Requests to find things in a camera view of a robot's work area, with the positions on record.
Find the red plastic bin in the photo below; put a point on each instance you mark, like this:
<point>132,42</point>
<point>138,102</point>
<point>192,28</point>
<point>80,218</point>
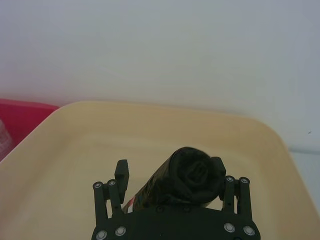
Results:
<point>22,120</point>

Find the clear plastic item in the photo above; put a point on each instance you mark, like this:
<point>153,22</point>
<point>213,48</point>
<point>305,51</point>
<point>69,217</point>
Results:
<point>3,140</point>

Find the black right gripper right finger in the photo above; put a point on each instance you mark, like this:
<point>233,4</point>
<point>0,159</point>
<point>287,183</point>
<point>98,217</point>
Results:
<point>243,200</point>

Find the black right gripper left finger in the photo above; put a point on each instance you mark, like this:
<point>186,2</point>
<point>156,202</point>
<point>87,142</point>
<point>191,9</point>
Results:
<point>117,190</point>

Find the black plastic bag roll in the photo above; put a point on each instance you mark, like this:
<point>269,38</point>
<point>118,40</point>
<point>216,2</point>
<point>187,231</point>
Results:
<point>192,175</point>

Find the cream plastic tray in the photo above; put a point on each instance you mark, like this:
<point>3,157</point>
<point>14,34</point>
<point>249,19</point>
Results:
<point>62,162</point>

